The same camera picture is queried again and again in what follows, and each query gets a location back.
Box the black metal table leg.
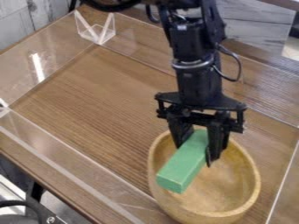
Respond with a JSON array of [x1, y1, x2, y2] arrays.
[[26, 181, 69, 224]]

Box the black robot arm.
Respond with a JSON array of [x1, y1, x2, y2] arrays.
[[145, 0, 247, 164]]

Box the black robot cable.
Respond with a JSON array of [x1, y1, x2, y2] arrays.
[[79, 0, 145, 13]]

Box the clear acrylic corner bracket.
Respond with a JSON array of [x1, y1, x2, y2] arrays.
[[74, 10, 117, 46]]

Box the green rectangular block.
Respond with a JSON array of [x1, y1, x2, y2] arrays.
[[157, 129, 209, 193]]

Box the clear acrylic front wall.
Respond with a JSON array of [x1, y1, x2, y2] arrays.
[[0, 105, 179, 224]]

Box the brown wooden bowl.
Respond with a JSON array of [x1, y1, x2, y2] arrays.
[[147, 131, 261, 224]]

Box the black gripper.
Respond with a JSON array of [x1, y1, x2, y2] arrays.
[[154, 92, 247, 166]]

